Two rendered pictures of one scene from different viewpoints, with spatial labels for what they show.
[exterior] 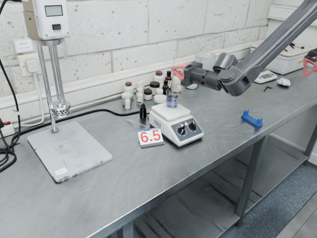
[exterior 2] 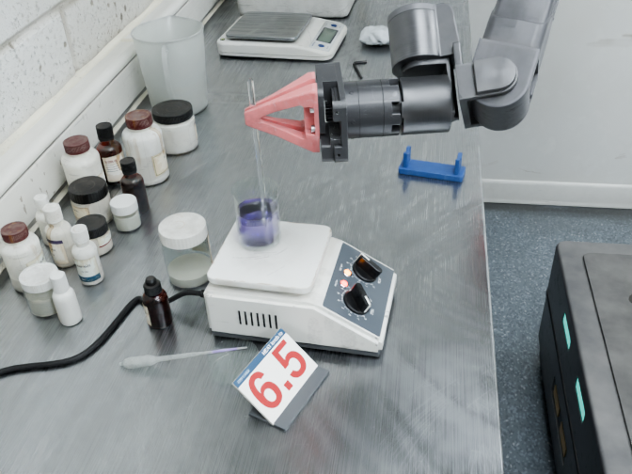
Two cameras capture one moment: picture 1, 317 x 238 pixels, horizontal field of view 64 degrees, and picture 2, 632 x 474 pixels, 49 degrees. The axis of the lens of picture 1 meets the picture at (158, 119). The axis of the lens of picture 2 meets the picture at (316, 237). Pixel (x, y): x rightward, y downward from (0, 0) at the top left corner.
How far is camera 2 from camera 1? 0.49 m
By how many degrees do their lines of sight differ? 32
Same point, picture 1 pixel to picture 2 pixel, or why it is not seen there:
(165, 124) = (301, 309)
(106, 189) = not seen: outside the picture
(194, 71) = (354, 97)
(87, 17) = not seen: outside the picture
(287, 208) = not seen: hidden behind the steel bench
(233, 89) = (518, 109)
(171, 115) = (302, 272)
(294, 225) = (596, 364)
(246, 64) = (525, 23)
